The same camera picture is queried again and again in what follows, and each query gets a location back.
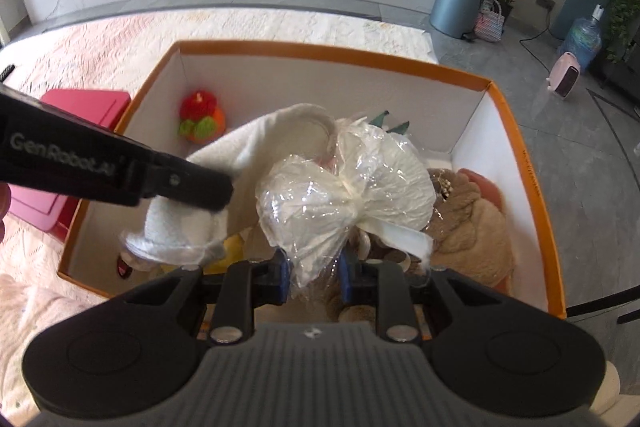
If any red orange knitted toy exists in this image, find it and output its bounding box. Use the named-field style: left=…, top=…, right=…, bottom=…
left=177, top=90, right=227, bottom=144

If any orange cardboard box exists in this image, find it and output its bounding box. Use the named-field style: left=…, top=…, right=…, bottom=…
left=56, top=39, right=568, bottom=320

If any pink heater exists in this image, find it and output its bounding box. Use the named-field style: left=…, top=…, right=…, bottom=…
left=546, top=52, right=583, bottom=98

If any blue water jug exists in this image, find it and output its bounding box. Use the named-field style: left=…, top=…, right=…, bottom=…
left=557, top=4, right=603, bottom=70

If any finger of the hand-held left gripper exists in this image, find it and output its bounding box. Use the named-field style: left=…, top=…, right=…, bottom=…
left=125, top=151, right=235, bottom=212

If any lace tablecloth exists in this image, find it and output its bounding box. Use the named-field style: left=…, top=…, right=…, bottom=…
left=0, top=4, right=441, bottom=408

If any person's left hand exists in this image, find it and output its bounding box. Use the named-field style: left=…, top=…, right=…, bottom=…
left=0, top=184, right=10, bottom=243

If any brown plush toy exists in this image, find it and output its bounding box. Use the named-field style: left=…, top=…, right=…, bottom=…
left=325, top=167, right=516, bottom=323

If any clear plastic bag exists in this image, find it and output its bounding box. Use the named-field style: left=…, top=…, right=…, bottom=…
left=367, top=109, right=413, bottom=138

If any woven handbag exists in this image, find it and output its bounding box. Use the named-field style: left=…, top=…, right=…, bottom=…
left=474, top=0, right=503, bottom=42

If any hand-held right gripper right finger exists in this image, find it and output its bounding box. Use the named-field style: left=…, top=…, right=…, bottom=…
left=339, top=249, right=501, bottom=343

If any white towel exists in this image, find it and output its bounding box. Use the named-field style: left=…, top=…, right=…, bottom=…
left=120, top=103, right=341, bottom=269

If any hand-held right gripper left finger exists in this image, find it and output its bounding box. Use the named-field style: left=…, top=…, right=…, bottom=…
left=122, top=252, right=293, bottom=348

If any white plastic bag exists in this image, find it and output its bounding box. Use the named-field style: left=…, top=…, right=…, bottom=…
left=255, top=117, right=437, bottom=300

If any pink red box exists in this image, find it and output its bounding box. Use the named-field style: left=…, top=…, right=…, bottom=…
left=7, top=89, right=132, bottom=243

